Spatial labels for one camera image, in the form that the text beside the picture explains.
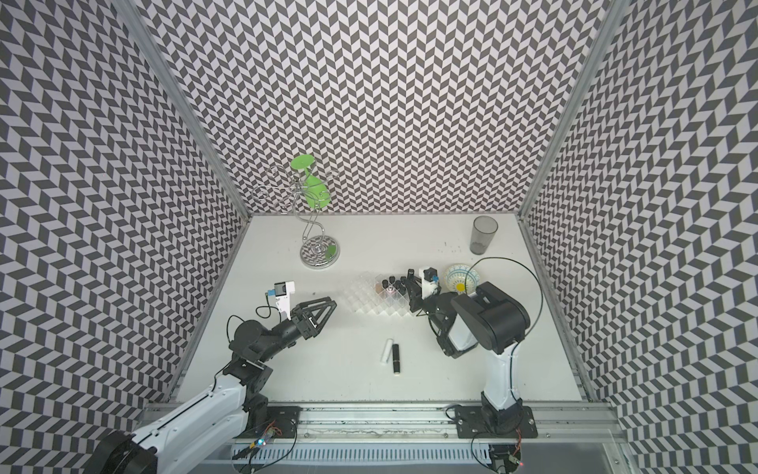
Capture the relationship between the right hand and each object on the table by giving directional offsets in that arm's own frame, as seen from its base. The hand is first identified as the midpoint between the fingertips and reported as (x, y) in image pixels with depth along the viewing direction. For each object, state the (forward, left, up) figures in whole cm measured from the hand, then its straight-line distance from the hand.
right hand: (408, 282), depth 92 cm
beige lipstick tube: (-2, +9, 0) cm, 10 cm away
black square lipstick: (0, +2, +2) cm, 2 cm away
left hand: (-15, +19, +13) cm, 28 cm away
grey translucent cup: (+16, -26, +7) cm, 31 cm away
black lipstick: (0, +5, +1) cm, 5 cm away
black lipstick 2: (-1, +7, +1) cm, 7 cm away
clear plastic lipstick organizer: (-3, +11, -3) cm, 12 cm away
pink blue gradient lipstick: (-3, +6, 0) cm, 7 cm away
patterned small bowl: (+4, -18, -4) cm, 19 cm away
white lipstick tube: (-20, +7, -5) cm, 22 cm away
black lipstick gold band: (-22, +4, -5) cm, 23 cm away
